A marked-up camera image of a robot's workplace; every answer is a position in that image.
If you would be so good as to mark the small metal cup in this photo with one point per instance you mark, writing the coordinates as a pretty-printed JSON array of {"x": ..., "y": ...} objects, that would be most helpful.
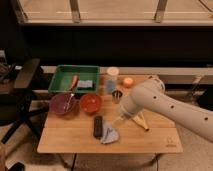
[{"x": 116, "y": 96}]

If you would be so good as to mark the grey blue cloth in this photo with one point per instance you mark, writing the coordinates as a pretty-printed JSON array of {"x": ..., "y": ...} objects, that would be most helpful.
[{"x": 110, "y": 135}]

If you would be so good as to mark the black office chair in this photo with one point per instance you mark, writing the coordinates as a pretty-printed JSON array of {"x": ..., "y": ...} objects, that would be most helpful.
[{"x": 15, "y": 100}]

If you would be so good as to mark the yellow wooden tongs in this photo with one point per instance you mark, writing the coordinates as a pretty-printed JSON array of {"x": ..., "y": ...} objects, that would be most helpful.
[{"x": 140, "y": 120}]

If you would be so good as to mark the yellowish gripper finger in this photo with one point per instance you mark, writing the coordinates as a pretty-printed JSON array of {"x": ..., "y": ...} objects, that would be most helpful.
[{"x": 118, "y": 122}]

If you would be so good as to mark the green plastic tray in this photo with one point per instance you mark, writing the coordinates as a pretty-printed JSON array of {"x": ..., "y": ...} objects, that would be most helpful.
[{"x": 85, "y": 77}]

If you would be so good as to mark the metal spoon in bowl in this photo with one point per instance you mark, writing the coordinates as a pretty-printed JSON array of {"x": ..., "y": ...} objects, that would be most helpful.
[{"x": 66, "y": 107}]

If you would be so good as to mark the small grey sponge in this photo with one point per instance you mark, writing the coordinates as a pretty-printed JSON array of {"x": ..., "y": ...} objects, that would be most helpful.
[{"x": 83, "y": 84}]

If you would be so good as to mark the clear jar with lid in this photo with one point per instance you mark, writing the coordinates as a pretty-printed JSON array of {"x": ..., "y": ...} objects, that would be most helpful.
[{"x": 111, "y": 79}]

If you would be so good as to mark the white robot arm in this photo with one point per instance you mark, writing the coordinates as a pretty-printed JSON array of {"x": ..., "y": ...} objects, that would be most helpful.
[{"x": 150, "y": 95}]

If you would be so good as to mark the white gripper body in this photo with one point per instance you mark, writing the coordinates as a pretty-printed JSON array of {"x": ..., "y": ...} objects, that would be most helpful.
[{"x": 127, "y": 107}]

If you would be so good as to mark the purple bowl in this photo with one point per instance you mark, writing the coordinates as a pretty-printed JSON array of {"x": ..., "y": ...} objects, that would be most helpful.
[{"x": 58, "y": 102}]

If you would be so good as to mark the black rectangular eraser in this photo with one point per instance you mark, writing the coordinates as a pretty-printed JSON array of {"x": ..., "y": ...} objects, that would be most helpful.
[{"x": 98, "y": 127}]

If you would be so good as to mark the red bowl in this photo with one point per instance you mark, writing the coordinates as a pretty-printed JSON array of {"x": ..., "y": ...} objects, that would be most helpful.
[{"x": 90, "y": 103}]

